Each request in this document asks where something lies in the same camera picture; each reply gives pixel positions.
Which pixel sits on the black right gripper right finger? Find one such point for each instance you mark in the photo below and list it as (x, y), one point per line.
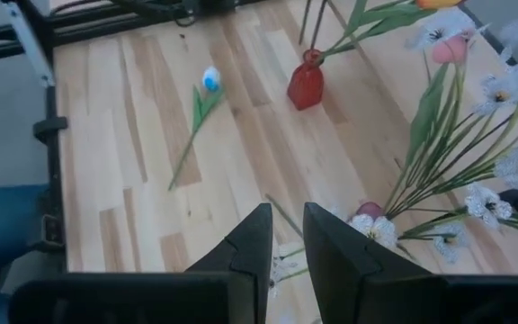
(344, 279)

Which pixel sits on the black table edge rail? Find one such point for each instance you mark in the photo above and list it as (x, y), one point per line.
(54, 202)

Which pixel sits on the person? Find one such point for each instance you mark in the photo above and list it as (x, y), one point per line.
(2, 225)

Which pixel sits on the red ribbed glass vase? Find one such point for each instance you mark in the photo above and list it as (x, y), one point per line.
(306, 85)

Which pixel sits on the blue white artificial tulip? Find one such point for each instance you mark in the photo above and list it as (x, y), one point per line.
(211, 78)

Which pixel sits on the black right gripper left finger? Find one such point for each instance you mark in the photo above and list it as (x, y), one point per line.
(241, 279)

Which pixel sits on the silver metal bracket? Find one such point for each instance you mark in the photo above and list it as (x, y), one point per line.
(29, 45)

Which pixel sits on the yellow orange artificial tulip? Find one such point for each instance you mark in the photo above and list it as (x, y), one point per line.
(439, 3)

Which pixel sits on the pink artificial tulip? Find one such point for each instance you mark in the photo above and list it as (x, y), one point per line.
(450, 49)

